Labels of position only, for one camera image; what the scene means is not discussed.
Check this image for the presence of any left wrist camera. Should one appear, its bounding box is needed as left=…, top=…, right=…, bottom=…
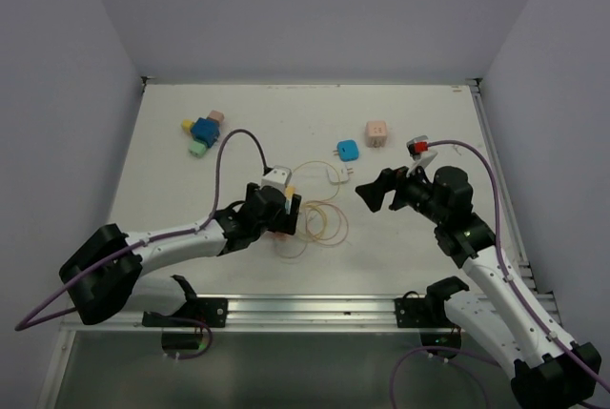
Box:
left=260, top=166, right=292, bottom=194

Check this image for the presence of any white plug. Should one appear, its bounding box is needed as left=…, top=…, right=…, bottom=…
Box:
left=326, top=164, right=354, bottom=186

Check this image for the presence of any green plug on blue cube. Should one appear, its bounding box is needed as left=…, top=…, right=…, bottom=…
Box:
left=188, top=140, right=209, bottom=158

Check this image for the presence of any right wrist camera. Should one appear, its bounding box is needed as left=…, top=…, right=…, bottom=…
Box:
left=406, top=135, right=437, bottom=176

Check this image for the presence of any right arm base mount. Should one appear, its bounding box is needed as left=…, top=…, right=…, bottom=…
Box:
left=394, top=276, right=470, bottom=329

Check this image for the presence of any yellow plug on blue cube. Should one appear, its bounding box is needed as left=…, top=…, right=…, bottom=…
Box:
left=181, top=119, right=194, bottom=133

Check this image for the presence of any yellow plug with cable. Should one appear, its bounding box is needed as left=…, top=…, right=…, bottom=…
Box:
left=285, top=185, right=295, bottom=213

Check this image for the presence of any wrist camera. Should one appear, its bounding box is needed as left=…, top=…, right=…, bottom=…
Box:
left=406, top=135, right=437, bottom=176
left=260, top=166, right=292, bottom=194

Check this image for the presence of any yellow charging cable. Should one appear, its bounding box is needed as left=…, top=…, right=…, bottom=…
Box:
left=290, top=160, right=345, bottom=241

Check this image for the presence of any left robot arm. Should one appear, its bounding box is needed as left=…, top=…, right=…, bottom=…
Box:
left=59, top=183, right=301, bottom=325

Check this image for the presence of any aluminium right rail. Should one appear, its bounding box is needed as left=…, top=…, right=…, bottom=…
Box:
left=465, top=78, right=556, bottom=301

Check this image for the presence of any pink cube socket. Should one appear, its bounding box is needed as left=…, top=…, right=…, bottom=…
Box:
left=365, top=120, right=388, bottom=148

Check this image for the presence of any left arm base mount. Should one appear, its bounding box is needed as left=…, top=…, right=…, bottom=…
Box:
left=142, top=275, right=229, bottom=328

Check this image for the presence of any dark blue cube socket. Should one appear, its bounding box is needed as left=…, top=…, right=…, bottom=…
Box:
left=191, top=118, right=220, bottom=146

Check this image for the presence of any aluminium front rail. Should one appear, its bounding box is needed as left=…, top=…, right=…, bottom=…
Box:
left=61, top=292, right=559, bottom=333

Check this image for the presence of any light blue plug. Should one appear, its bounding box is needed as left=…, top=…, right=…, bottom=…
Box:
left=334, top=139, right=359, bottom=162

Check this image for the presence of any pink charging cable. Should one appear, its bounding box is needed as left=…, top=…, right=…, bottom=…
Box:
left=275, top=202, right=350, bottom=262

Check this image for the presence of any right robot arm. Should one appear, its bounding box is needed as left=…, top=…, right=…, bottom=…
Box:
left=356, top=166, right=601, bottom=408

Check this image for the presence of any aluminium rail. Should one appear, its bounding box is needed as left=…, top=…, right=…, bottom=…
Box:
left=61, top=292, right=559, bottom=333
left=465, top=78, right=556, bottom=301

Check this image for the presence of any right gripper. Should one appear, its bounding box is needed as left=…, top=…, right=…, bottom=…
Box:
left=356, top=157, right=447, bottom=225

